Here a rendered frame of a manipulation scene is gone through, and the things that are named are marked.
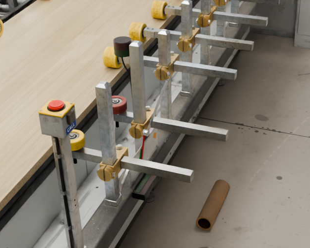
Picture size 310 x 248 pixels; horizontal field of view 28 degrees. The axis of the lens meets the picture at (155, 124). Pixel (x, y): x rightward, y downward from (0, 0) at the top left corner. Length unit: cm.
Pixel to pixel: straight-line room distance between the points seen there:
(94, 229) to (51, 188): 23
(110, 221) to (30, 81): 70
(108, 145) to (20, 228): 37
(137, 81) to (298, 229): 131
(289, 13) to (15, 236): 325
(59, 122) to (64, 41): 117
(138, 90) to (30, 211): 53
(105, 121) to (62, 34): 97
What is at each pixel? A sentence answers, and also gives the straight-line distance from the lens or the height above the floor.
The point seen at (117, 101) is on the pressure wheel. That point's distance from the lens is 221.
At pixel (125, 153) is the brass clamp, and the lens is 202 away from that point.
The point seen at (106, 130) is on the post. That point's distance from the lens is 188.
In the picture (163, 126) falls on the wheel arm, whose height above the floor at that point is 85.
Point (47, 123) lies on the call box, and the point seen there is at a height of 119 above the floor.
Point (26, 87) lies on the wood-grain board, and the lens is 237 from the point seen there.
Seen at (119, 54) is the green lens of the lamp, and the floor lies 113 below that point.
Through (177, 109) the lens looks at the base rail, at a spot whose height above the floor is 70.
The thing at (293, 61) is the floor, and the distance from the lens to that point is 449.
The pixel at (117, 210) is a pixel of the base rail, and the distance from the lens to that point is 204.
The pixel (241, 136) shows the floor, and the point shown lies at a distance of 363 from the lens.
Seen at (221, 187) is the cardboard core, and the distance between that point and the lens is 312.
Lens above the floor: 203
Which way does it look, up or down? 33 degrees down
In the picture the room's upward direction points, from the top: 2 degrees counter-clockwise
